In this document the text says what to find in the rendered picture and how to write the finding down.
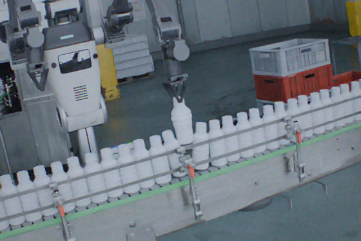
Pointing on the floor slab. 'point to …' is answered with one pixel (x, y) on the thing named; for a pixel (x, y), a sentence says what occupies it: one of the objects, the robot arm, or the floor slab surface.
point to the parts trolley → (346, 44)
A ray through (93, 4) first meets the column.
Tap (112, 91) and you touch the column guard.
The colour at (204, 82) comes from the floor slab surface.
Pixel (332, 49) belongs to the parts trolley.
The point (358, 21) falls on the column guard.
